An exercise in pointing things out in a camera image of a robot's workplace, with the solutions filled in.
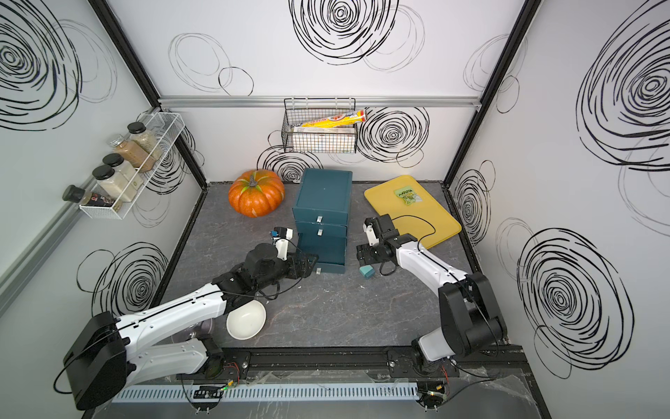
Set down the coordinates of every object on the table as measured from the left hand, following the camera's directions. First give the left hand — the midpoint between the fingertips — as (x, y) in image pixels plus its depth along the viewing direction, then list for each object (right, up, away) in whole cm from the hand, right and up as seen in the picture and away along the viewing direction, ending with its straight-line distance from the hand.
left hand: (309, 256), depth 79 cm
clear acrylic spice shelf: (-55, +47, +21) cm, 76 cm away
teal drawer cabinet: (+3, +13, +7) cm, 15 cm away
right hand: (+19, -1, +11) cm, 22 cm away
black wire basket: (+8, +38, +8) cm, 40 cm away
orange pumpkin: (-23, +20, +22) cm, 38 cm away
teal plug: (+19, -7, +12) cm, 24 cm away
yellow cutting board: (+41, +13, +33) cm, 54 cm away
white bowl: (-20, -21, +2) cm, 28 cm away
